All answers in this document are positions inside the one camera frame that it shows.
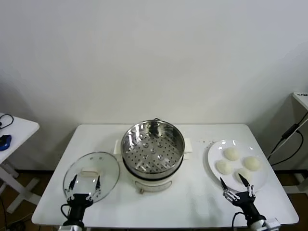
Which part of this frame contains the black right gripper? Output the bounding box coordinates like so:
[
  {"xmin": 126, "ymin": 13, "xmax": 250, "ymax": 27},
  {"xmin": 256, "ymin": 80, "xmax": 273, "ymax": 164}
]
[{"xmin": 219, "ymin": 173, "xmax": 262, "ymax": 223}]

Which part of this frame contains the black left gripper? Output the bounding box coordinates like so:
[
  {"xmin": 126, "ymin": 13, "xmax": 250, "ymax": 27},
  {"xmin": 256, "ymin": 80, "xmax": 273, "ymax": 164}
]
[{"xmin": 64, "ymin": 175, "xmax": 102, "ymax": 225}]

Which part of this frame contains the white steamed baozi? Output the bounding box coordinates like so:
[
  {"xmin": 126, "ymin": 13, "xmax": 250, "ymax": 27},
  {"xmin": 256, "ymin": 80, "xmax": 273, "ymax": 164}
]
[
  {"xmin": 215, "ymin": 159, "xmax": 234, "ymax": 174},
  {"xmin": 223, "ymin": 147, "xmax": 241, "ymax": 161},
  {"xmin": 243, "ymin": 155, "xmax": 262, "ymax": 172},
  {"xmin": 233, "ymin": 167, "xmax": 253, "ymax": 185}
]

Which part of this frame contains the round glass pot lid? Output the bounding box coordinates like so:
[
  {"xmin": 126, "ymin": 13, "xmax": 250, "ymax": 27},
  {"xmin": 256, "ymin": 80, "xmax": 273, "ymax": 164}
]
[{"xmin": 63, "ymin": 151, "xmax": 120, "ymax": 205}]

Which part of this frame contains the stainless steel steamer basket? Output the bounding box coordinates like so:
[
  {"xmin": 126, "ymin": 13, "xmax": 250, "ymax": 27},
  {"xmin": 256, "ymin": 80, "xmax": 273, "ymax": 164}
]
[{"xmin": 120, "ymin": 117, "xmax": 185, "ymax": 176}]

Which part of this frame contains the round white plate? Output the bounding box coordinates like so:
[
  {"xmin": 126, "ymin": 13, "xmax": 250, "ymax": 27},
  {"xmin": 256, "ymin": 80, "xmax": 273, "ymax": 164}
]
[{"xmin": 207, "ymin": 139, "xmax": 269, "ymax": 193}]

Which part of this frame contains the white electric cooker pot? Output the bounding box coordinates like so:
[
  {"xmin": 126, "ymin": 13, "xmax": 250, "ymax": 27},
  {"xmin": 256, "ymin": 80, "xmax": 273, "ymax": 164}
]
[{"xmin": 113, "ymin": 138, "xmax": 194, "ymax": 194}]

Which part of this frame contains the white side table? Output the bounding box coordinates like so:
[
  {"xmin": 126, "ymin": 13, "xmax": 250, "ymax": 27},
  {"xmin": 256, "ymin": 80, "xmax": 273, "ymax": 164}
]
[{"xmin": 0, "ymin": 112, "xmax": 40, "ymax": 214}]

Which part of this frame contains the blue handheld device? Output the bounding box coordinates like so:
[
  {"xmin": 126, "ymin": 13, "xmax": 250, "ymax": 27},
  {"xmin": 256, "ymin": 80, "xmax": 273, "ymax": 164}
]
[{"xmin": 0, "ymin": 134, "xmax": 12, "ymax": 152}]

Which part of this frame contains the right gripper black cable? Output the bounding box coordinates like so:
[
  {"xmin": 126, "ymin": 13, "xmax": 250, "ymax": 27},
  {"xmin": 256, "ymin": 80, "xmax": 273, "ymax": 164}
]
[{"xmin": 231, "ymin": 211, "xmax": 248, "ymax": 229}]

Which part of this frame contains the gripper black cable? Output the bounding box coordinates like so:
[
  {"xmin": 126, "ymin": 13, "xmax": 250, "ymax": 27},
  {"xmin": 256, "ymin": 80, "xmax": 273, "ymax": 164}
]
[
  {"xmin": 60, "ymin": 204, "xmax": 72, "ymax": 223},
  {"xmin": 231, "ymin": 211, "xmax": 248, "ymax": 229}
]

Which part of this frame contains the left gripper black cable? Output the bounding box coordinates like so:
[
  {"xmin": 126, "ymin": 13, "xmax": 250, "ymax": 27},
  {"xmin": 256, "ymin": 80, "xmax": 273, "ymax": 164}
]
[{"xmin": 60, "ymin": 204, "xmax": 72, "ymax": 223}]

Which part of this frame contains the black power adapter cable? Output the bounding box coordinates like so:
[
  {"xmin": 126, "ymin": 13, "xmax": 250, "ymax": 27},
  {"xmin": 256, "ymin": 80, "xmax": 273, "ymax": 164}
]
[{"xmin": 267, "ymin": 117, "xmax": 308, "ymax": 166}]

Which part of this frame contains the thin black looped cable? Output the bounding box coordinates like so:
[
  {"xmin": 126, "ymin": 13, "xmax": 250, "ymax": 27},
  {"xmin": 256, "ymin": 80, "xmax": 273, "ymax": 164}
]
[{"xmin": 0, "ymin": 114, "xmax": 14, "ymax": 130}]

